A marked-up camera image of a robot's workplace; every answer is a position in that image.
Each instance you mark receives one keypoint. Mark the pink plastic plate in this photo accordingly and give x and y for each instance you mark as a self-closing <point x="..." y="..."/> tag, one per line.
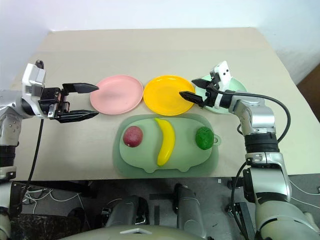
<point x="116" y="96"/>

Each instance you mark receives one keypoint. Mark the translucent dark green tray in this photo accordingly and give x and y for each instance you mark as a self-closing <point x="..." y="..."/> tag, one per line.
<point x="116" y="160"/>

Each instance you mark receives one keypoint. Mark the yellow banana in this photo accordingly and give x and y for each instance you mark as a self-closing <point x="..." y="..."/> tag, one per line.
<point x="167" y="140"/>

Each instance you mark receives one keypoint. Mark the red round fruit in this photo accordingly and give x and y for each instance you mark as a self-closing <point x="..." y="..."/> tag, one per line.
<point x="133" y="136"/>

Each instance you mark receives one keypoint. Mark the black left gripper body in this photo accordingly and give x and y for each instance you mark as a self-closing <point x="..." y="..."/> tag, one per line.
<point x="53" y="100"/>

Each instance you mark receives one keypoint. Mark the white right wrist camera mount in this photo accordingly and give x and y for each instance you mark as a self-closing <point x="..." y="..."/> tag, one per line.
<point x="223" y="72"/>

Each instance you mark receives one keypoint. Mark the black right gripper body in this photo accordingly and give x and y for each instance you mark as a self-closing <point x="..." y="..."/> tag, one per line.
<point x="212" y="96"/>

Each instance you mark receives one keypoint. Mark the black table frame leg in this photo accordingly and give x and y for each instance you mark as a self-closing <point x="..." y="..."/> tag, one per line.
<point x="241" y="220"/>

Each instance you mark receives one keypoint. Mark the light green divided board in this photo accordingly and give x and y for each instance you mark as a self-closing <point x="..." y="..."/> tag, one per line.
<point x="185" y="150"/>

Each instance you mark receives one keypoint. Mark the dark speckled rounded block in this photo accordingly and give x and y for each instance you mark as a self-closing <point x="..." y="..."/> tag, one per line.
<point x="45" y="227"/>

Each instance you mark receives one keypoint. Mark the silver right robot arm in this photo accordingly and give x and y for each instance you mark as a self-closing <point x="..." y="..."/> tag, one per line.
<point x="260" y="117"/>

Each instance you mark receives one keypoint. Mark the pale green plastic plate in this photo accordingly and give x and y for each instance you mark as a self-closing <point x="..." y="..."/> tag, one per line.
<point x="237" y="86"/>

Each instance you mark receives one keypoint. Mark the yellow plastic plate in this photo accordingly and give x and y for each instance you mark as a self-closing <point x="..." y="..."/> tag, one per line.
<point x="165" y="96"/>

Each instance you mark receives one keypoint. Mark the grey robot torso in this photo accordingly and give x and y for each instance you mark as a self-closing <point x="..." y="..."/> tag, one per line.
<point x="135" y="233"/>

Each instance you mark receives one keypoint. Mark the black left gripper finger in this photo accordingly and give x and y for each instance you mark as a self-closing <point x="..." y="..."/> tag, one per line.
<point x="75" y="115"/>
<point x="82" y="87"/>

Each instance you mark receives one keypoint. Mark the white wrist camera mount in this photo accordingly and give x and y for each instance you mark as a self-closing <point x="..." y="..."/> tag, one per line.
<point x="223" y="72"/>
<point x="31" y="77"/>

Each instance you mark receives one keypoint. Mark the green bumpy round fruit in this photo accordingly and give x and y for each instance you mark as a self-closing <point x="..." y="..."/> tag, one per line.
<point x="204" y="138"/>

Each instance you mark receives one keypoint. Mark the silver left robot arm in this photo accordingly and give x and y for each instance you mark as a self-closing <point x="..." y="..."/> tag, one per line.
<point x="7" y="120"/>

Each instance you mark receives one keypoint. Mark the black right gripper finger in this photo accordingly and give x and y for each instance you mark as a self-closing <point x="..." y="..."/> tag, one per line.
<point x="201" y="83"/>
<point x="192" y="98"/>

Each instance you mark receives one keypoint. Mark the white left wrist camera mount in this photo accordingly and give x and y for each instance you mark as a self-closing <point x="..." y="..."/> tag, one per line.
<point x="31" y="77"/>

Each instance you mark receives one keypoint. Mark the grey rounded robot leg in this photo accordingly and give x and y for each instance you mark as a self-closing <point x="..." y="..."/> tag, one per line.
<point x="125" y="212"/>
<point x="188" y="207"/>

